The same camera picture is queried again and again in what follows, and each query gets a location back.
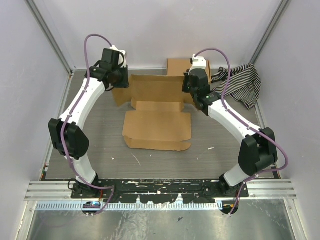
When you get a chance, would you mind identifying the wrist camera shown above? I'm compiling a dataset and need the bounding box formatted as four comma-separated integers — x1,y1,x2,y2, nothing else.
189,54,207,71
109,45,127,63

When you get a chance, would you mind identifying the aluminium frame rail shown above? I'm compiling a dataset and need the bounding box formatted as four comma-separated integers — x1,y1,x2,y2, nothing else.
25,178,297,203

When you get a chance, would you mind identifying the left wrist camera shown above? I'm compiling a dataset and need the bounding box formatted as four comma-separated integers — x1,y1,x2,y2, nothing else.
109,45,127,63

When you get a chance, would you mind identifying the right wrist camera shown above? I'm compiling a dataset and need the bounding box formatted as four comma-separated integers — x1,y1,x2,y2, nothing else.
189,54,207,71

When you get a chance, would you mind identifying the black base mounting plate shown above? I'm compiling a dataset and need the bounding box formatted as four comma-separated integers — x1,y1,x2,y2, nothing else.
70,178,250,204

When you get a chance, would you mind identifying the slotted cable duct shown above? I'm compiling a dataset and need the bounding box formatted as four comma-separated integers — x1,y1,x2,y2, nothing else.
35,201,223,211

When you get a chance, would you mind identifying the striped cloth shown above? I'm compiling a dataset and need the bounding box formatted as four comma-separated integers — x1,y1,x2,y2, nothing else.
211,64,262,110

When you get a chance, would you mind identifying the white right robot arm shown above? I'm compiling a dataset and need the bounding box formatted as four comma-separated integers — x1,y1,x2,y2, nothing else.
182,68,278,198

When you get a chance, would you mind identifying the brown cardboard box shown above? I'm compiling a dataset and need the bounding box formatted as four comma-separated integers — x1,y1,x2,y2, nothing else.
166,58,211,77
112,75,192,152

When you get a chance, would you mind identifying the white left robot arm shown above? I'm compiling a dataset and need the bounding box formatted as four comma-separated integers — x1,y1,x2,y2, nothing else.
48,45,129,199

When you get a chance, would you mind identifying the closed brown cardboard box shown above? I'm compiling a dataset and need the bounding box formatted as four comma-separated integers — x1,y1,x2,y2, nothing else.
166,58,211,77

